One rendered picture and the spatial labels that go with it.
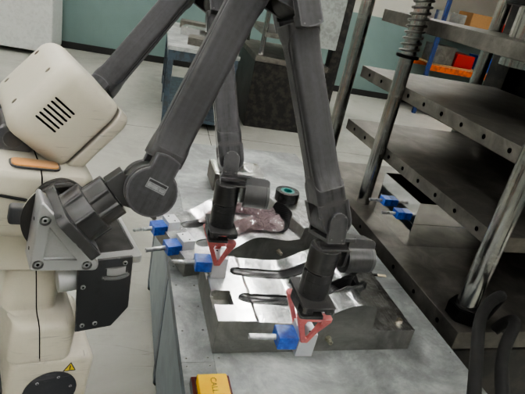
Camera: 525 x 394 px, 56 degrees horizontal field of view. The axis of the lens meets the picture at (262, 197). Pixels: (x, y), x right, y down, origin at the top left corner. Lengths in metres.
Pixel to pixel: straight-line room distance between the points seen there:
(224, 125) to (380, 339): 0.64
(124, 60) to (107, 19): 7.04
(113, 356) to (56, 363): 1.18
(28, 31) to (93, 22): 1.12
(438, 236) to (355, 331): 0.80
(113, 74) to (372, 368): 0.89
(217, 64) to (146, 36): 0.43
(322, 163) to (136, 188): 0.32
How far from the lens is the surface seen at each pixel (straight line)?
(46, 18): 7.46
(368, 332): 1.25
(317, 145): 0.85
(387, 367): 1.27
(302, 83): 0.84
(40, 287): 1.05
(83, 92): 0.86
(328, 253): 0.90
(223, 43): 0.79
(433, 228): 1.91
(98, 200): 0.77
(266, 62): 5.54
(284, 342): 1.00
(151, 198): 0.76
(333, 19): 5.36
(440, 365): 1.35
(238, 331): 1.13
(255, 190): 1.13
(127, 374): 2.22
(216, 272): 1.21
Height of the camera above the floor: 1.57
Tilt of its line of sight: 24 degrees down
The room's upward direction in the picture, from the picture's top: 12 degrees clockwise
